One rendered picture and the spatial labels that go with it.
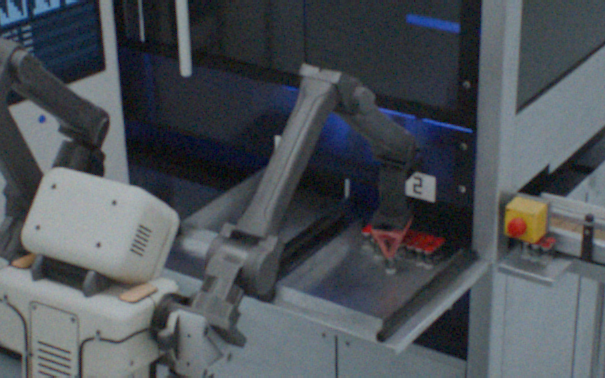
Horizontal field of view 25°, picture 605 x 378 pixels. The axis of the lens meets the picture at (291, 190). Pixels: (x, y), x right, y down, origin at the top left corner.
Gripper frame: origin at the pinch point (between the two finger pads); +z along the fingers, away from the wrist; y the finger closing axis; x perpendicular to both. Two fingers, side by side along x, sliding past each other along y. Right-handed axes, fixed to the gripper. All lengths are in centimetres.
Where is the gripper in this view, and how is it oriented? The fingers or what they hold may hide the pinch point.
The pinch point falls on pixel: (391, 249)
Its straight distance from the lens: 287.4
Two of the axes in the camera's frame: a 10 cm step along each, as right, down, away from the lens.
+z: 0.2, 9.0, 4.4
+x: -9.4, -1.3, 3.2
